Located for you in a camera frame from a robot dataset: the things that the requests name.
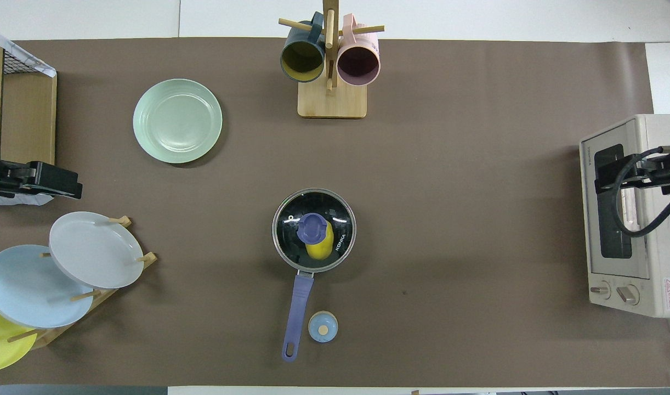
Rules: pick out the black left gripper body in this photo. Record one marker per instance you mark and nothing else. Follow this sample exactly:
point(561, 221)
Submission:
point(11, 176)

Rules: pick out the glass lid blue knob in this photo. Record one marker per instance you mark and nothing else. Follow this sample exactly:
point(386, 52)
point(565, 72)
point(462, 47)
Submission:
point(313, 227)

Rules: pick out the yellow potato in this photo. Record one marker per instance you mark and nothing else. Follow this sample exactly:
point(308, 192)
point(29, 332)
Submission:
point(321, 249)

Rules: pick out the grey plate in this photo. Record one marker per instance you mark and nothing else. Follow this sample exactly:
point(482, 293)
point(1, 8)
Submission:
point(94, 249)

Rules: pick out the light blue plate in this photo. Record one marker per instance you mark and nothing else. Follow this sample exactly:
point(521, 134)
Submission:
point(28, 291)

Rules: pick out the pale green plate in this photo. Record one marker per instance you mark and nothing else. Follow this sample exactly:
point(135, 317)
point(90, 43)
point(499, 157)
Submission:
point(177, 120)

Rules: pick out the wooden plate rack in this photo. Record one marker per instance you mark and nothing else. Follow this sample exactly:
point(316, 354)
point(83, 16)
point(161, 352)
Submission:
point(47, 336)

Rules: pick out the white crumpled paper sheet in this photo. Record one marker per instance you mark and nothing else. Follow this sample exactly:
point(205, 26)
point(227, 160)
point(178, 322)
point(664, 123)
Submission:
point(45, 69)
point(33, 201)

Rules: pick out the beige toaster oven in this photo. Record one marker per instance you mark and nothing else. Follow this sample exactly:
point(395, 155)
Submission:
point(614, 274)

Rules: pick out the brown table mat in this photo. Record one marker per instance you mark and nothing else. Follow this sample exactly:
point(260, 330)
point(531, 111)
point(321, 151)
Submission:
point(450, 302)

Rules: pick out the dark teal mug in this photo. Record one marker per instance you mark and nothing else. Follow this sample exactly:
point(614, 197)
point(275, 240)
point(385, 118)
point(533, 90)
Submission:
point(302, 60)

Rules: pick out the wooden mug tree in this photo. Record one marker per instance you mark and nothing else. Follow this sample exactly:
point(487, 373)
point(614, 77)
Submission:
point(332, 104)

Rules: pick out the pink ribbed mug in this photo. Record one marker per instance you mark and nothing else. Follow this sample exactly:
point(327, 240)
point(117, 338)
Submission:
point(358, 66)

